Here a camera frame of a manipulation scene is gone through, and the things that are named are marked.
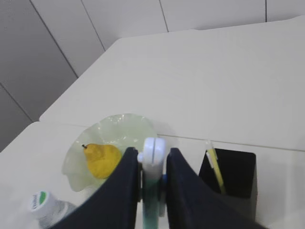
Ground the mint green utility knife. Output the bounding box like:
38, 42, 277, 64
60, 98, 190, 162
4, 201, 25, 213
137, 137, 167, 229

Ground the yellow utility knife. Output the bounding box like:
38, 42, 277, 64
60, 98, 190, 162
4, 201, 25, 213
205, 140, 226, 194

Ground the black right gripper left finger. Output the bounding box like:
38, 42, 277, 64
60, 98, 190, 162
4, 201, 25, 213
52, 147, 139, 229

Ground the black square pen holder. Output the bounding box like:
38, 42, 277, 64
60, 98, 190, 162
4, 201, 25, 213
199, 148, 258, 221

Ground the clear plastic water bottle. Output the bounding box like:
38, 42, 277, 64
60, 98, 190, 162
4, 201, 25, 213
28, 191, 76, 229

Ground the yellow pear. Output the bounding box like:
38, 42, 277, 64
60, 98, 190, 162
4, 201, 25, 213
82, 144, 122, 179

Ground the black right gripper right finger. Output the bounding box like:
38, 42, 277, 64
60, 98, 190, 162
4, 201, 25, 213
166, 148, 263, 229

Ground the green wavy glass plate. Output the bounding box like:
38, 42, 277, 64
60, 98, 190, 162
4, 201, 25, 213
62, 114, 157, 192

